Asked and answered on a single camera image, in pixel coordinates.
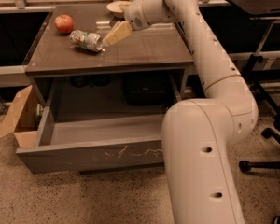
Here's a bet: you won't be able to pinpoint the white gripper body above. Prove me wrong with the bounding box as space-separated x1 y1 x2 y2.
124 0 150 31

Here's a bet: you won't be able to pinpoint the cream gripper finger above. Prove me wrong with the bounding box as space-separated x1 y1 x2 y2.
103 21 132 47
110 21 121 34

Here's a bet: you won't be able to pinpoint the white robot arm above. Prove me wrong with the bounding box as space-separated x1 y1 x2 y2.
103 0 259 224

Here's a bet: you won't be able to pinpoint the grey drawer cabinet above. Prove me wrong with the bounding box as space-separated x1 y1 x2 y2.
22 1 197 107

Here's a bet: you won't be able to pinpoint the open grey top drawer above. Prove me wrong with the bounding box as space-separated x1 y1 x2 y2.
17 75 170 174

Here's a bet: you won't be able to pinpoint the white ceramic bowl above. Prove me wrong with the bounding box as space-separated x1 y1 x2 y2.
106 1 131 19

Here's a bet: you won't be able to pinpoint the red apple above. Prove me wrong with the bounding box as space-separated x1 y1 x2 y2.
54 15 74 34

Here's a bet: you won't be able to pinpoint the black bag under cabinet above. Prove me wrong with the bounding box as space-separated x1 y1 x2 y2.
122 72 173 106

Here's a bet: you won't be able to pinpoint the dark shoes under cabinet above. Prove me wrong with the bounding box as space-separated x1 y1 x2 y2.
70 75 110 88

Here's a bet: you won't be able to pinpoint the black side table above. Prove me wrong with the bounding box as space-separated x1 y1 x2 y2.
226 0 280 107

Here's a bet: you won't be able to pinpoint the cardboard box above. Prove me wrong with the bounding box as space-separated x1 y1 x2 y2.
0 85 39 148

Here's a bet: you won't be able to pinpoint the black office chair base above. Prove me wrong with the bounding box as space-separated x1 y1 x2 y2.
237 104 280 175

